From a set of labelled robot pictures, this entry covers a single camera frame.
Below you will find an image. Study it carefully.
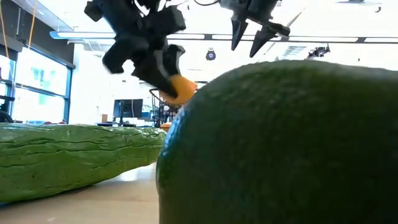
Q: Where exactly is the dark green avocado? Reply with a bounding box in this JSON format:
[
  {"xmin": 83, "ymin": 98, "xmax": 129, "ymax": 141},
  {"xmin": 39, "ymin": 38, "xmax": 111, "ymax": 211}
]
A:
[{"xmin": 155, "ymin": 59, "xmax": 398, "ymax": 224}]

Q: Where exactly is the black ceiling spotlight cluster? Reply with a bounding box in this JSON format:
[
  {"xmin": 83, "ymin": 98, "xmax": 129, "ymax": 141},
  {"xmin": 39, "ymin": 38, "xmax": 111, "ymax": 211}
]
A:
[{"xmin": 306, "ymin": 45, "xmax": 331, "ymax": 60}]

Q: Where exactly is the black computer monitor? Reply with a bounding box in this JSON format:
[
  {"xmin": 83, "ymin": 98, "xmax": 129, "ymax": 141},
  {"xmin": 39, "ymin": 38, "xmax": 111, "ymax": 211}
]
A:
[{"xmin": 113, "ymin": 98, "xmax": 144, "ymax": 124}]

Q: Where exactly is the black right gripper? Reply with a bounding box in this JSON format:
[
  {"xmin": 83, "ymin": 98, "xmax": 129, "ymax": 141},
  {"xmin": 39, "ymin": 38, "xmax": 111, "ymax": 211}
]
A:
[{"xmin": 218, "ymin": 0, "xmax": 292, "ymax": 59}]

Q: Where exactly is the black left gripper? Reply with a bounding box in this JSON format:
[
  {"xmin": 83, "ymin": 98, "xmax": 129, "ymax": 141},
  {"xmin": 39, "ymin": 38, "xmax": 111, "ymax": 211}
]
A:
[{"xmin": 101, "ymin": 17, "xmax": 187, "ymax": 98}]

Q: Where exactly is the black wire basket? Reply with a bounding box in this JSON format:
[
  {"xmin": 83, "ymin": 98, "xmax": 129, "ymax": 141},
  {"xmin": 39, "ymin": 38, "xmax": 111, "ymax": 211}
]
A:
[{"xmin": 149, "ymin": 88, "xmax": 184, "ymax": 129}]

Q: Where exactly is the yellow hanging strap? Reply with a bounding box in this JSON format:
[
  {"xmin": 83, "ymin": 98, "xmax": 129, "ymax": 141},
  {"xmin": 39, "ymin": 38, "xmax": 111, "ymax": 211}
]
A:
[
  {"xmin": 27, "ymin": 0, "xmax": 39, "ymax": 48},
  {"xmin": 0, "ymin": 0, "xmax": 9, "ymax": 60}
]

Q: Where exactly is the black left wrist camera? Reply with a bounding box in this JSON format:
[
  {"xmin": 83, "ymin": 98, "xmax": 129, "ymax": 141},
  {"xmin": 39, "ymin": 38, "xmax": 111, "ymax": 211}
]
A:
[{"xmin": 148, "ymin": 5, "xmax": 187, "ymax": 35}]

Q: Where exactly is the large office window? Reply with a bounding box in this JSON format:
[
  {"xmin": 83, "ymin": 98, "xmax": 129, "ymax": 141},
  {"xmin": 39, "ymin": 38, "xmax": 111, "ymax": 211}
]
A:
[{"xmin": 0, "ymin": 51, "xmax": 75, "ymax": 125}]

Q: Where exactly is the green cucumber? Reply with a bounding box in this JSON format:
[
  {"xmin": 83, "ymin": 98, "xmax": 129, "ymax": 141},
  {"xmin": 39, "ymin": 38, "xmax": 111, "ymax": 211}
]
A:
[{"xmin": 0, "ymin": 123, "xmax": 168, "ymax": 205}]

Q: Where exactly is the yellow lemon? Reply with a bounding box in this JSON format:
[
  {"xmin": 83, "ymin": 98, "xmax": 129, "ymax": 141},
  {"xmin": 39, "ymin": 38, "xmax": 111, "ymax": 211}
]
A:
[{"xmin": 159, "ymin": 73, "xmax": 198, "ymax": 106}]

